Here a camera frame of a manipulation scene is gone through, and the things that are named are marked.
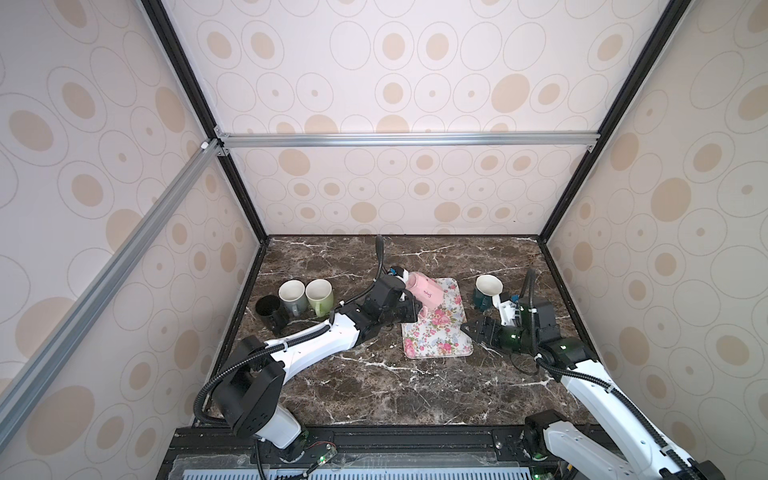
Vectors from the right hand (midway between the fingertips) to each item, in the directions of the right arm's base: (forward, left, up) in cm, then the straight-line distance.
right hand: (471, 329), depth 78 cm
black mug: (+11, +58, -9) cm, 60 cm away
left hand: (+6, +10, +3) cm, 12 cm away
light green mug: (+16, +44, -7) cm, 47 cm away
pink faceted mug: (+9, +12, +5) cm, 15 cm away
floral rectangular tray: (+6, +7, -14) cm, 17 cm away
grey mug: (+15, +52, -6) cm, 54 cm away
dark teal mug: (+18, -9, -7) cm, 22 cm away
